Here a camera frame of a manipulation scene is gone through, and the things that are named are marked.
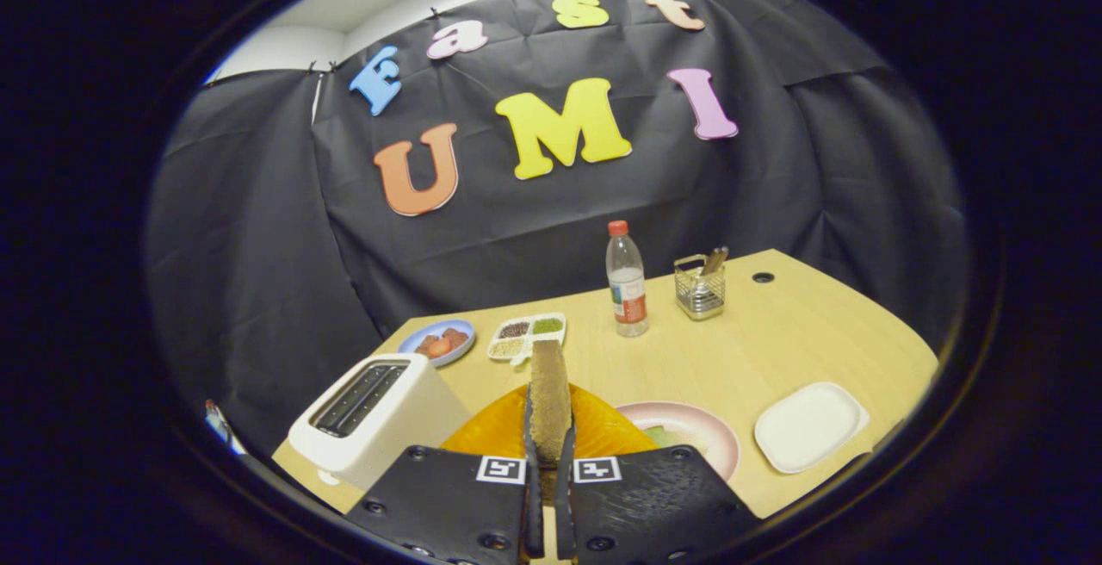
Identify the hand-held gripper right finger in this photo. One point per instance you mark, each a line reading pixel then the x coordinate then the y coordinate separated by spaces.
pixel 566 513

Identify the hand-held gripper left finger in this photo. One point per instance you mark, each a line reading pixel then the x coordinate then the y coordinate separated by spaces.
pixel 533 505

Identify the brown bread slice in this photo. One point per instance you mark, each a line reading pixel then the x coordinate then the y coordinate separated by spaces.
pixel 551 401

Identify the green lettuce leaf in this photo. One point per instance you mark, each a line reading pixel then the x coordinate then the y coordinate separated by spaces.
pixel 667 437

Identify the white toaster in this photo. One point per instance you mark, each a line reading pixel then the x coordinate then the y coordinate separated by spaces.
pixel 405 427

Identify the pink plate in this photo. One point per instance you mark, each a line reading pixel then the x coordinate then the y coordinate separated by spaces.
pixel 710 431

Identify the white divided condiment tray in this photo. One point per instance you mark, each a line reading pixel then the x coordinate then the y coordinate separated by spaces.
pixel 527 338

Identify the reddish food pieces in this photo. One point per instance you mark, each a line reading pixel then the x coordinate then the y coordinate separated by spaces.
pixel 441 343

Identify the blue plate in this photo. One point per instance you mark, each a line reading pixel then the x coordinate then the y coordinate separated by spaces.
pixel 413 343

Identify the clear red-capped water bottle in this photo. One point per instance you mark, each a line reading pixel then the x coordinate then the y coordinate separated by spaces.
pixel 628 289

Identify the white rectangular plate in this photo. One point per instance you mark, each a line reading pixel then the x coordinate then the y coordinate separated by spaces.
pixel 809 427

